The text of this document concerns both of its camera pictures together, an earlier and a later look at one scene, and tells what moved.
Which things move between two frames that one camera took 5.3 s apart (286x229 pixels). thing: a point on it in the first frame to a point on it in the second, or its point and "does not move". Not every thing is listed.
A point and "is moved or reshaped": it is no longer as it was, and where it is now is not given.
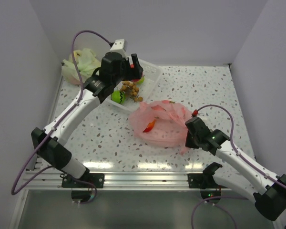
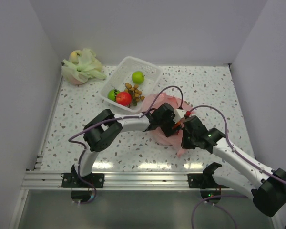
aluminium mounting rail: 114,181 does not move
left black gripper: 135,73 to 168,131
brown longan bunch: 130,88 does not move
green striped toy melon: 117,96 is moved or reshaped
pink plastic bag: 160,123 is moved or reshaped
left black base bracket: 97,179 does not move
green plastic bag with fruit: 87,63 does not move
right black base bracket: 201,181 does not move
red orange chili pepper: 149,126 is moved or reshaped
